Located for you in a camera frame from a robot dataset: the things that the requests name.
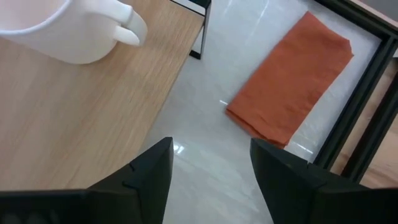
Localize black table edge frame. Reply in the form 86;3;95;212
313;0;398;184

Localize wooden shelf with black frame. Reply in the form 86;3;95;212
0;0;212;191

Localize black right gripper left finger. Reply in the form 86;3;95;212
87;136;174;224

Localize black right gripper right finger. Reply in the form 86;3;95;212
249;138;361;224

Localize orange folded cloth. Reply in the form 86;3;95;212
224;11;354;149

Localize white ceramic mug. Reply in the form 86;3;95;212
0;0;149;65

